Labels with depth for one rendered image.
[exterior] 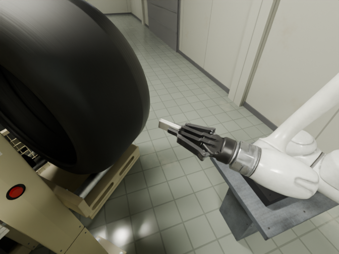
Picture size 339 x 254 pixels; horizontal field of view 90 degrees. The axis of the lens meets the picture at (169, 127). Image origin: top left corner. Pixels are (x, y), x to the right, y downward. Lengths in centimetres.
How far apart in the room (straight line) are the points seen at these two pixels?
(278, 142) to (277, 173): 19
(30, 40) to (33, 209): 50
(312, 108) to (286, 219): 59
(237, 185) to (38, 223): 90
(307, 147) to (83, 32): 91
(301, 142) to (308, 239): 111
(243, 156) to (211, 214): 122
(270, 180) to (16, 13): 67
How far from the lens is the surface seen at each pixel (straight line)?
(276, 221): 104
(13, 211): 70
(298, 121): 67
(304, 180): 54
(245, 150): 49
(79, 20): 54
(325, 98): 65
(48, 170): 104
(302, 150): 92
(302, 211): 114
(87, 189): 75
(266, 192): 103
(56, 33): 48
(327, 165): 93
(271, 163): 50
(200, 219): 163
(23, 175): 65
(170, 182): 176
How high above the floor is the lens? 151
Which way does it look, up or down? 41 degrees down
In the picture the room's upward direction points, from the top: straight up
